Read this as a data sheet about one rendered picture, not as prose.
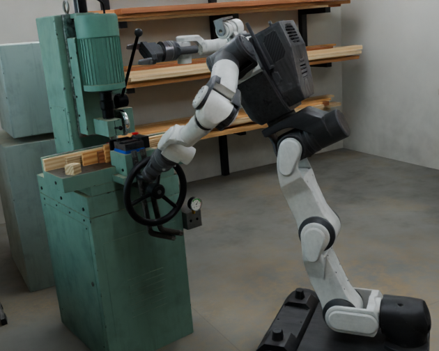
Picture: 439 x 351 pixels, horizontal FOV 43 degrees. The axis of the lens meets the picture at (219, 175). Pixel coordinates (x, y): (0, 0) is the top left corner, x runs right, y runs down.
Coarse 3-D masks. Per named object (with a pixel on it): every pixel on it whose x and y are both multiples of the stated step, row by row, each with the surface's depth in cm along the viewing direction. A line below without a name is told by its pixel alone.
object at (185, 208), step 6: (186, 204) 261; (186, 210) 252; (198, 210) 252; (186, 216) 249; (192, 216) 250; (198, 216) 252; (186, 222) 250; (192, 222) 251; (198, 222) 253; (186, 228) 251
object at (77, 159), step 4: (152, 140) 253; (156, 140) 254; (152, 144) 253; (156, 144) 255; (72, 156) 232; (76, 156) 232; (80, 156) 233; (68, 160) 230; (72, 160) 231; (76, 160) 232; (80, 160) 233
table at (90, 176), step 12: (84, 168) 227; (96, 168) 226; (108, 168) 225; (48, 180) 226; (60, 180) 215; (72, 180) 216; (84, 180) 219; (96, 180) 222; (108, 180) 225; (120, 180) 221
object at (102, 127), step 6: (96, 120) 241; (102, 120) 236; (108, 120) 234; (114, 120) 235; (120, 120) 237; (96, 126) 243; (102, 126) 237; (108, 126) 234; (114, 126) 236; (96, 132) 244; (102, 132) 239; (108, 132) 235; (114, 132) 236; (120, 132) 238
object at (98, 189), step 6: (162, 174) 241; (168, 174) 243; (144, 180) 236; (96, 186) 223; (102, 186) 224; (108, 186) 226; (114, 186) 228; (120, 186) 229; (84, 192) 227; (90, 192) 222; (96, 192) 223; (102, 192) 225
